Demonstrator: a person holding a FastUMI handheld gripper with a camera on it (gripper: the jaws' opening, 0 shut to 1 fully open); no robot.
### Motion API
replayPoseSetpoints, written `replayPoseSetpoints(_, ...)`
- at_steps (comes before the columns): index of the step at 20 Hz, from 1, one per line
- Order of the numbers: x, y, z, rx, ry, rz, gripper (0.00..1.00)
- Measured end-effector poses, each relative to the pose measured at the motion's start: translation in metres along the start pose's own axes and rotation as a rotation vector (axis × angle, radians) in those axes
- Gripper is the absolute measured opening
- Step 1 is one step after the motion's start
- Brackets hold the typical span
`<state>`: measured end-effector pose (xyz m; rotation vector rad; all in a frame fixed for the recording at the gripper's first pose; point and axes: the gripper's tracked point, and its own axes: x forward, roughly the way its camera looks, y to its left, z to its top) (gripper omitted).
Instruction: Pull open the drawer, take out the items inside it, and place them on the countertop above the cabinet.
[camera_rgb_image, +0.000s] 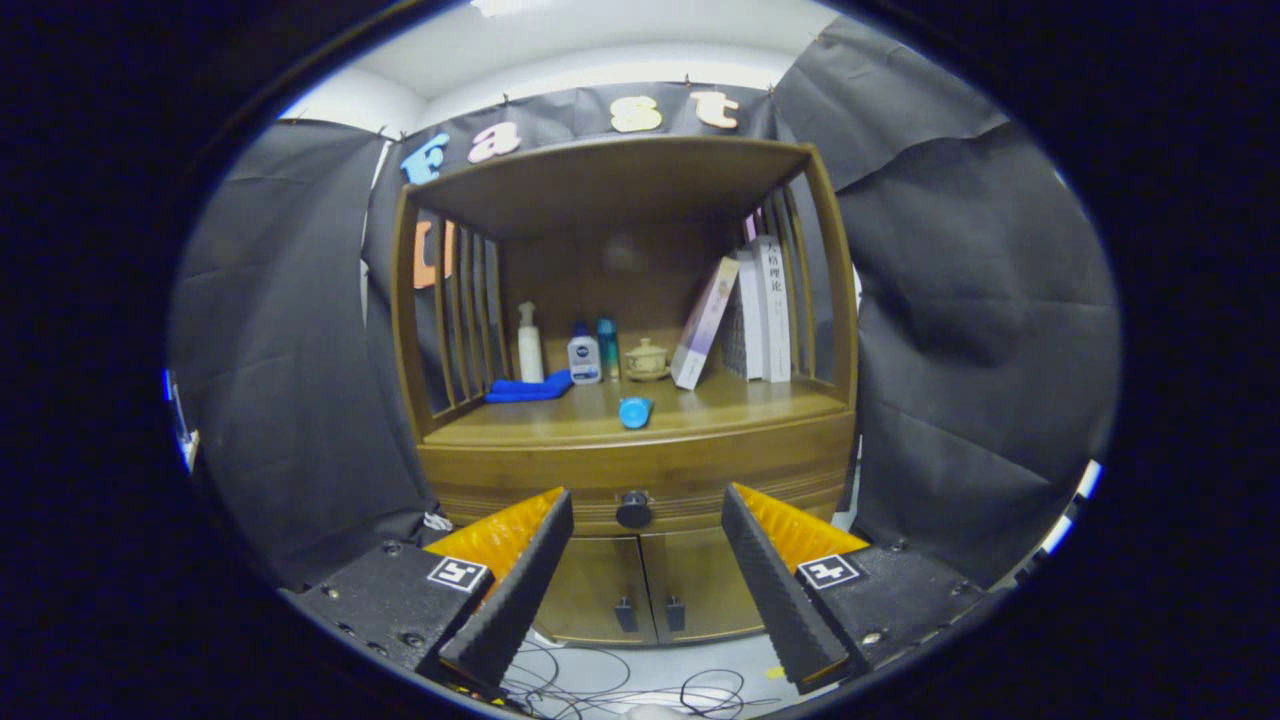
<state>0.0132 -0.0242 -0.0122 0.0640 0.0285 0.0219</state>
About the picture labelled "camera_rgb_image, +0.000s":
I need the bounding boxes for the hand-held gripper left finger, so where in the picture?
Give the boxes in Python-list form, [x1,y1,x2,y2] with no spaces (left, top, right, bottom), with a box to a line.
[283,487,576,701]

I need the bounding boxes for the beige lidded teacup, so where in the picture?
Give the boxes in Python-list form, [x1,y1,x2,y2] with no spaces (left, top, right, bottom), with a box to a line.
[624,337,672,382]

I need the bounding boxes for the blue folded cloth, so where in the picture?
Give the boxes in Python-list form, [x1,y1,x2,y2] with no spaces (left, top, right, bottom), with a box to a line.
[485,370,575,404]

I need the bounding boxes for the black floor cables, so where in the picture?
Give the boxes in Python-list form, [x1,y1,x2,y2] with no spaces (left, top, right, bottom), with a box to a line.
[500,635,781,719]

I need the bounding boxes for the white book with black title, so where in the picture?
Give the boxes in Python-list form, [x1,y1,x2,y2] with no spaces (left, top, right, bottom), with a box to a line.
[752,235,793,384]

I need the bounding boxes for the wooden countertop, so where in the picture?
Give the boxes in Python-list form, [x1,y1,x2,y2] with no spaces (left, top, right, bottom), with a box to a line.
[425,375,851,448]

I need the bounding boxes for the plain white book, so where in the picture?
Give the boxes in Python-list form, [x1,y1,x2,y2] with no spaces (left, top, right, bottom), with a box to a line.
[740,248,769,383]

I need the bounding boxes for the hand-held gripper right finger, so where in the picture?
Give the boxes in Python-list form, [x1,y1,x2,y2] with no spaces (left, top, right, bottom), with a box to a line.
[720,482,1006,696]

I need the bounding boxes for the white and black striped object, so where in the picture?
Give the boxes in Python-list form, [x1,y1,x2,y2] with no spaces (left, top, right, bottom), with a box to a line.
[1010,458,1104,586]

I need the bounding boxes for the white pump bottle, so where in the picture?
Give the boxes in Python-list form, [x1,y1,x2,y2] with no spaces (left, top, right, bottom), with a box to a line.
[517,301,546,384]

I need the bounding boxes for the white lotion bottle blue cap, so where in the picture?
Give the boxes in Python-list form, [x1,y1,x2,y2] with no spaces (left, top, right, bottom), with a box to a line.
[567,321,602,386]

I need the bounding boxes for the wooden cabinet door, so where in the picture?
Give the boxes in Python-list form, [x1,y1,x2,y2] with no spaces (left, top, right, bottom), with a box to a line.
[640,528,766,644]
[535,535,661,648]

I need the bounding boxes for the wooden cabinet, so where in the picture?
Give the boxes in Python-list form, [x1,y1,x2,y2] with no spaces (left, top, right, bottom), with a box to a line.
[392,135,861,648]

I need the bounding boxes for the purple and white book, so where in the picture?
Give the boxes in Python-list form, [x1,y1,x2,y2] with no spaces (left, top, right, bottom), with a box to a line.
[670,255,742,391]

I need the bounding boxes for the wooden drawer with black knob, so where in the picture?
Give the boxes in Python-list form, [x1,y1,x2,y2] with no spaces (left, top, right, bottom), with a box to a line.
[415,410,859,538]

